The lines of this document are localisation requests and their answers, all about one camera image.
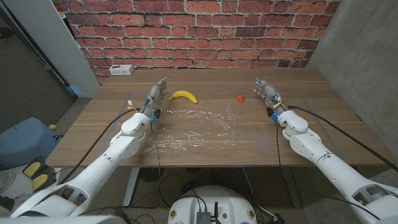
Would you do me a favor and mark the blue plastic bin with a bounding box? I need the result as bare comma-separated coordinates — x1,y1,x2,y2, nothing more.
0,117,60,170

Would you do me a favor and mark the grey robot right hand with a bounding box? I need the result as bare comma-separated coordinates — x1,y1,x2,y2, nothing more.
252,77,290,121

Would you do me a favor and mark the grey table leg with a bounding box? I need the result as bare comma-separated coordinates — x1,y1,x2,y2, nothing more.
281,167,302,208

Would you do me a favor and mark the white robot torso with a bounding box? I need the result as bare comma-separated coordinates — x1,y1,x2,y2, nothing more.
167,185,258,224

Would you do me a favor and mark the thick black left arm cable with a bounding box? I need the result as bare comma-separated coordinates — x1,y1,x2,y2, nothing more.
58,108,141,185

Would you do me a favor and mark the thin black hand cable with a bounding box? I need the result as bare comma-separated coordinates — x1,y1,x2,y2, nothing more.
150,121,162,180
275,120,299,194

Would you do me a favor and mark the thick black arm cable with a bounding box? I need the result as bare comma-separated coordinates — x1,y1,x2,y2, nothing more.
58,108,141,185
287,105,398,172

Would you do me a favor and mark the white floor cable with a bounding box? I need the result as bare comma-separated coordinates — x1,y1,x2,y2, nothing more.
241,167,277,219

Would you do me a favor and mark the white table leg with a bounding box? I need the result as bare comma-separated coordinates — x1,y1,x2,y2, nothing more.
123,167,141,207

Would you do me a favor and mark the thin black left hand cable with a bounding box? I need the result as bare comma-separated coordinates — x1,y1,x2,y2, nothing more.
150,121,162,180

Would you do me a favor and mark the black round floor fan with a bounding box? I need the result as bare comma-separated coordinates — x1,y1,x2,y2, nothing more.
139,167,165,183

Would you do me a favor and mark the thin black right hand cable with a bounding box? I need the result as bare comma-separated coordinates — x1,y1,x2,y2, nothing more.
275,120,299,194

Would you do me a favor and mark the black pedal with yellow pads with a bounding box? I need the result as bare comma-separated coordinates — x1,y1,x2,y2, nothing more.
22,156,57,192

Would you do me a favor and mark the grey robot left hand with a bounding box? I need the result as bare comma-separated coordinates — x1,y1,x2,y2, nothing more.
139,77,169,123

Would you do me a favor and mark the white power strip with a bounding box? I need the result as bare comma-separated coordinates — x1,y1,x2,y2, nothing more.
109,64,135,77

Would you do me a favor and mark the clear plastic wrap sheet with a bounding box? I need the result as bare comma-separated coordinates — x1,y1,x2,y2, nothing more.
142,104,237,155

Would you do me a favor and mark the white cabinet panel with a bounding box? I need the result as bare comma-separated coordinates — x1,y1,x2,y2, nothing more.
2,0,101,98

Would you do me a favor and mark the white floor device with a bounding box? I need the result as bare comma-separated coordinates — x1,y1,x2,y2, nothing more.
0,164,63,203

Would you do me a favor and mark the yellow toy banana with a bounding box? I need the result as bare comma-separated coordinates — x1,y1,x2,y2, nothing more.
168,90,198,105

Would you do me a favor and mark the printed brick wall backdrop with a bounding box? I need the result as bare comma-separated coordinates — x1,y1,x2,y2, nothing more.
58,0,341,85

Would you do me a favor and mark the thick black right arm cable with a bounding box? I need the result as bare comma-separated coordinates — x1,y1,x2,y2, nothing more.
287,105,398,172

